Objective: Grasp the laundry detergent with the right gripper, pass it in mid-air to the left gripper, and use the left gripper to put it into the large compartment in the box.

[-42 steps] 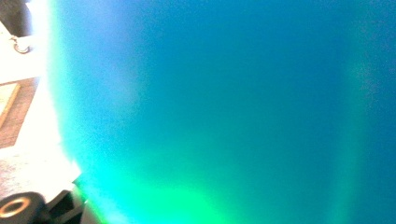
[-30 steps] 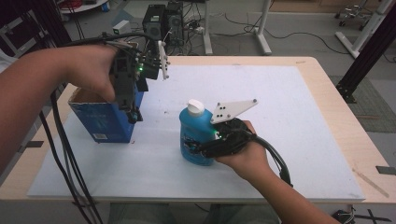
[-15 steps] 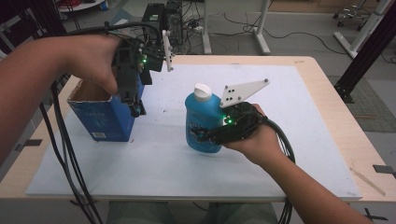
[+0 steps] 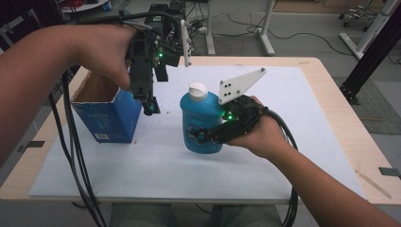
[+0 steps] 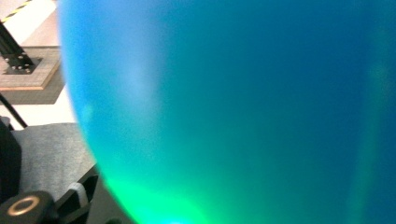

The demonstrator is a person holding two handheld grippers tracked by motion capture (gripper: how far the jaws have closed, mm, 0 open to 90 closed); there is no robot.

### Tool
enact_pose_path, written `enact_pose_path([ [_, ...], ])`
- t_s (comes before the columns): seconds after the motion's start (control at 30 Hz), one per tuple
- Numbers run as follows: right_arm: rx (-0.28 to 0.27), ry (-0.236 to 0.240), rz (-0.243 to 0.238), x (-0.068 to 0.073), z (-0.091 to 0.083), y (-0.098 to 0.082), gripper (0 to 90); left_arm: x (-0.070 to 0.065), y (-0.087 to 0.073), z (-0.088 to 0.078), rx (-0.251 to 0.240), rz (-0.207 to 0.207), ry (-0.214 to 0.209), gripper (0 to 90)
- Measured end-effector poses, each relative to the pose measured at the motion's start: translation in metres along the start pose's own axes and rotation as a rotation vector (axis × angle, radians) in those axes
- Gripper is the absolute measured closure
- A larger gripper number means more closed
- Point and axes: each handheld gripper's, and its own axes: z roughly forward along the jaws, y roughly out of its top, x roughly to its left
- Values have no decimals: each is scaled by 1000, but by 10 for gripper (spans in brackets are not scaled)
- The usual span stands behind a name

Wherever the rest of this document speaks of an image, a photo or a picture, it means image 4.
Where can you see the black aluminium frame post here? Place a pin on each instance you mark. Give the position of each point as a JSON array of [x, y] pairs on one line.
[[372, 57]]

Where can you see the blue bottle with white cap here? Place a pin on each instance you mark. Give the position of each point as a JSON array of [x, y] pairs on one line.
[[198, 116]]

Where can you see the blue cardboard box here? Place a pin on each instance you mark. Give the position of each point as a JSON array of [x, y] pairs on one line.
[[110, 119]]

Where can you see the white foam mat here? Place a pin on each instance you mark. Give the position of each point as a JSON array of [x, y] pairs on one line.
[[157, 173]]

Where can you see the wooden desk with white legs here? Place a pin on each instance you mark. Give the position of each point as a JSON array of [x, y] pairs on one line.
[[264, 34]]

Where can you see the black computer case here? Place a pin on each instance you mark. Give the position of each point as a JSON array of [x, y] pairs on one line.
[[157, 12]]

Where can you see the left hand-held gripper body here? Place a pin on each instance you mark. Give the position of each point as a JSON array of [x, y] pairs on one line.
[[142, 69]]

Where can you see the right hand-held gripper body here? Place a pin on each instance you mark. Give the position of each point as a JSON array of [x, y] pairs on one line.
[[239, 116]]

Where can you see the black stool with chrome base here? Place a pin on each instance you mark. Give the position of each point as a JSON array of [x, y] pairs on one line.
[[353, 14]]

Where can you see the black tape strip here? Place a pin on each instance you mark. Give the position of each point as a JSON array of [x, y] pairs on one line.
[[389, 171], [31, 145]]

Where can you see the clear tape strip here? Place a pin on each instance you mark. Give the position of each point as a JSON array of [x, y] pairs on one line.
[[373, 184]]

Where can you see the white power strip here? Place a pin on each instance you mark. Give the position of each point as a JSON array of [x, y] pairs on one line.
[[201, 30]]

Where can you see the grey floor mat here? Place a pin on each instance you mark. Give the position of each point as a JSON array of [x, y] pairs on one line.
[[378, 116]]

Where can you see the person's left hand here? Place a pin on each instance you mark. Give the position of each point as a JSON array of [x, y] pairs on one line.
[[101, 47]]

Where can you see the person's right hand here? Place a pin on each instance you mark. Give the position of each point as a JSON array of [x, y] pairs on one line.
[[268, 138]]

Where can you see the white desk frame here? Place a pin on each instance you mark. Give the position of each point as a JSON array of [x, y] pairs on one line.
[[375, 26]]

